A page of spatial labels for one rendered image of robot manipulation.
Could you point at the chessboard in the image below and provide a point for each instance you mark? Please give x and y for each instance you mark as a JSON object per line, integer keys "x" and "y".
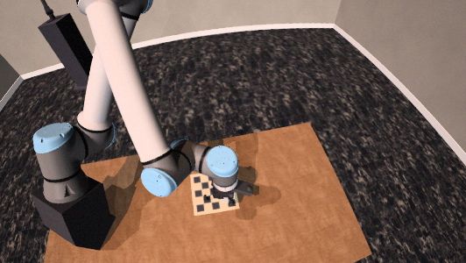
{"x": 201, "y": 185}

